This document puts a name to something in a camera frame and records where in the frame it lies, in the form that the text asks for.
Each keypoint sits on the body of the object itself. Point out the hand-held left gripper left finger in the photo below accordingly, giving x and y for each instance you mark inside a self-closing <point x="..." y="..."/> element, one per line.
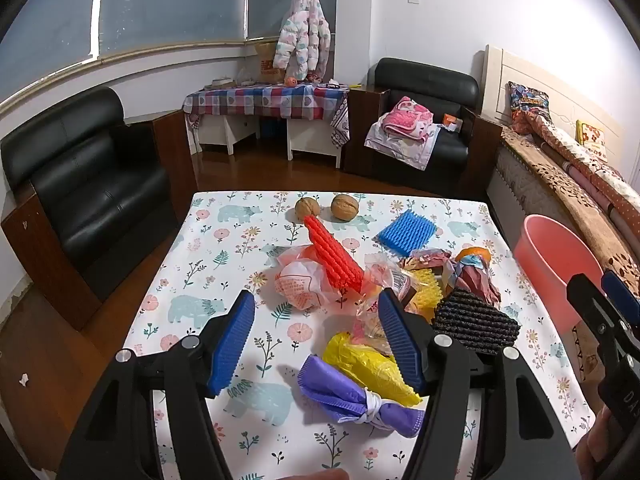
<point x="232" y="345"/>

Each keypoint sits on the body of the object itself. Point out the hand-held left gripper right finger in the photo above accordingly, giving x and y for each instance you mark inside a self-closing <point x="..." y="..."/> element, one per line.
<point x="400" y="345"/>

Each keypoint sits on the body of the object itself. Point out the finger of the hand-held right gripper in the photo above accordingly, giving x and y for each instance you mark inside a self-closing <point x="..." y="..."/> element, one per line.
<point x="622" y="295"/>
<point x="595" y="310"/>

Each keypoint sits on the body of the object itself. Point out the yellow plastic bag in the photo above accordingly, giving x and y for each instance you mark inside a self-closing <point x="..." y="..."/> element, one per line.
<point x="365" y="365"/>

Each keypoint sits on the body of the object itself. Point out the pink plastic basin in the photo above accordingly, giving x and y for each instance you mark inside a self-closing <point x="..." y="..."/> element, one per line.
<point x="550" y="270"/>

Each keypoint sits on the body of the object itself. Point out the clear printed plastic wrapper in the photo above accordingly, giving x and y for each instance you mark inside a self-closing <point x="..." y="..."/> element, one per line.
<point x="377" y="277"/>

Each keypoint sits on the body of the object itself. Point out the purple plastic bag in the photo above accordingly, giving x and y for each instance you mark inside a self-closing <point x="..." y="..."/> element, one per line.
<point x="340" y="392"/>

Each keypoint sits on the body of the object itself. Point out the dark grey ribbed mat piece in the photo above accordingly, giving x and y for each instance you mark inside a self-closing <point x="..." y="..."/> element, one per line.
<point x="475" y="320"/>

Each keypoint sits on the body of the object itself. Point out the orange and white plastic bag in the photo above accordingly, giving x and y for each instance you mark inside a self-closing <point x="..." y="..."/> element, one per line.
<point x="297" y="285"/>

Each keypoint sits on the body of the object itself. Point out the brown paper wrapper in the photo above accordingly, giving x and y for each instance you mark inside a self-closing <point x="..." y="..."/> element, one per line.
<point x="475" y="282"/>

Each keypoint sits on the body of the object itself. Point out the red ribbed foam piece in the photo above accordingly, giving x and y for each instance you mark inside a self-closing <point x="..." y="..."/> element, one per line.
<point x="332" y="255"/>

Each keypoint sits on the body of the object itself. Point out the orange round peel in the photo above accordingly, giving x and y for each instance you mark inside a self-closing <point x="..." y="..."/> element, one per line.
<point x="472" y="252"/>

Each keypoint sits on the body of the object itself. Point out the person's right hand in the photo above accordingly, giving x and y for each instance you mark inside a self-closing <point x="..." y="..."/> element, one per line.
<point x="597" y="445"/>

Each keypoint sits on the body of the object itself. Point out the person's left hand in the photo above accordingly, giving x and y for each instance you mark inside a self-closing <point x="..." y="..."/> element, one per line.
<point x="315" y="475"/>

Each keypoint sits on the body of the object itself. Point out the yellow nubbed mat piece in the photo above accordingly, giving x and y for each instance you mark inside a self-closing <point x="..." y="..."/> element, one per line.
<point x="425" y="285"/>

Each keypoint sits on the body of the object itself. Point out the floral bear print tablecloth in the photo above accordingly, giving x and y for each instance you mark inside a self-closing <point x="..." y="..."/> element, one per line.
<point x="225" y="260"/>

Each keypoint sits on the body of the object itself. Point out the brown patterned blanket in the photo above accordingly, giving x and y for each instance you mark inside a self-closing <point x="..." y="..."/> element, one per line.
<point x="575" y="210"/>

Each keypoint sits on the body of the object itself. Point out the blue ribbed foam piece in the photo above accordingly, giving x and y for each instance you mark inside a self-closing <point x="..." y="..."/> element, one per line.
<point x="407" y="232"/>

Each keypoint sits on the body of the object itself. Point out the walnut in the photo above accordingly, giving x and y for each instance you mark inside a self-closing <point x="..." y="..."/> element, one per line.
<point x="345" y="206"/>
<point x="306" y="207"/>

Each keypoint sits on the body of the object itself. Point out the red flowered quilt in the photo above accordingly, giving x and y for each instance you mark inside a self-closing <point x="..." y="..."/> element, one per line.
<point x="565" y="146"/>

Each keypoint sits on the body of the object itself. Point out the yellow flowered pillow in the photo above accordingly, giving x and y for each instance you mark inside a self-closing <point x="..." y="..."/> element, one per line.
<point x="592" y="137"/>

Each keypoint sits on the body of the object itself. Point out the white printed cloth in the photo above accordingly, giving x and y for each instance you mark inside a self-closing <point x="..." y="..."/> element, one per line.
<point x="400" y="152"/>

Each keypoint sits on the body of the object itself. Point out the white paper scrap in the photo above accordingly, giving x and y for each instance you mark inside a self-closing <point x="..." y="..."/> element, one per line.
<point x="23" y="379"/>

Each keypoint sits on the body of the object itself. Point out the black leather armchair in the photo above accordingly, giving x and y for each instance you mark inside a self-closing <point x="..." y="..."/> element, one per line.
<point x="90" y="185"/>
<point x="425" y="80"/>

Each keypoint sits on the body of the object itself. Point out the colourful printed pillow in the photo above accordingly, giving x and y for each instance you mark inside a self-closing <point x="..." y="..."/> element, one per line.
<point x="527" y="100"/>

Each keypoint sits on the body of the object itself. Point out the white desk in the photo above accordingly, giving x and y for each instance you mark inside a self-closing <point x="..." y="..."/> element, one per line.
<point x="310" y="140"/>

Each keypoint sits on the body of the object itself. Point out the pink folded blanket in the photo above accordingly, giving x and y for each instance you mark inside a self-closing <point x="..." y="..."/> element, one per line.
<point x="407" y="117"/>

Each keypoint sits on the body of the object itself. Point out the small orange box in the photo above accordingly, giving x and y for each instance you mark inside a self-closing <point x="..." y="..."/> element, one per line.
<point x="452" y="122"/>

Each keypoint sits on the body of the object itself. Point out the plaid tablecloth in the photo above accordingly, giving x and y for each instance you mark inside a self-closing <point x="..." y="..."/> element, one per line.
<point x="260" y="97"/>

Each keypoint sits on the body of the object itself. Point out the cream wooden bed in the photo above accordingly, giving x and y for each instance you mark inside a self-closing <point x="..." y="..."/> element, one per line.
<point x="515" y="67"/>

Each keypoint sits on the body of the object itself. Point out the brown paper bag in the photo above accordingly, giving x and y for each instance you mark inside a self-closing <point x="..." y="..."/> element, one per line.
<point x="265" y="62"/>

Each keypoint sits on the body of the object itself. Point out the white puffy printed jacket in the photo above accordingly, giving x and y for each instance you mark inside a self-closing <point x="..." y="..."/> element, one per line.
<point x="302" y="30"/>

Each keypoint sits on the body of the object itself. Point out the window with cream frame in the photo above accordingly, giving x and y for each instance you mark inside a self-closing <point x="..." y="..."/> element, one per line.
<point x="150" y="0"/>

